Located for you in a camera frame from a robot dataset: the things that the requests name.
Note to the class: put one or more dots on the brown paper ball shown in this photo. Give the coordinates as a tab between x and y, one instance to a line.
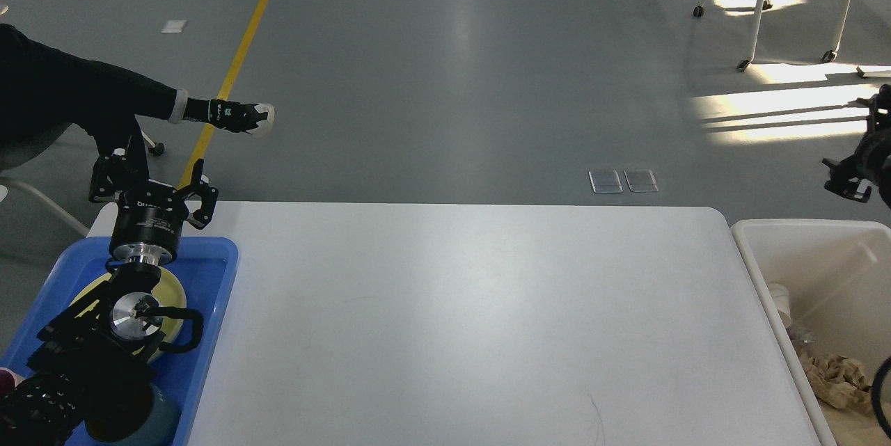
838	381

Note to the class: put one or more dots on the yellow plastic plate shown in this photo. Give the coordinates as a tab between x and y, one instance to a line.
170	293

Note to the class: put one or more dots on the white plastic bin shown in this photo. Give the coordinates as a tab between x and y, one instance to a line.
837	273

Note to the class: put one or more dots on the pink cup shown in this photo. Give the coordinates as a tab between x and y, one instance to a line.
9	380

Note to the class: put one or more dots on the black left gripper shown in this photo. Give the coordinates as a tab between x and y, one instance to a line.
148	226

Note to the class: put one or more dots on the seated person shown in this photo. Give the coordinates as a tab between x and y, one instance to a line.
43	87

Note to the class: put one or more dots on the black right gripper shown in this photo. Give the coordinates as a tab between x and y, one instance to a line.
871	158

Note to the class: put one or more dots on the red snack wrapper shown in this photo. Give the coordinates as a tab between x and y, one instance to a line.
801	337

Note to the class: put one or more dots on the blue plastic tray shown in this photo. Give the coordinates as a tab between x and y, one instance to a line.
205	267

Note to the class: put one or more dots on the small white cup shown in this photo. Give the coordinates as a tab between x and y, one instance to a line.
780	295

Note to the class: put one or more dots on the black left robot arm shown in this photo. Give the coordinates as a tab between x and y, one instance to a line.
93	368

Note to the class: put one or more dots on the teal mug yellow inside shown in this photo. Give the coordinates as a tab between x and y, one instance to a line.
140	416

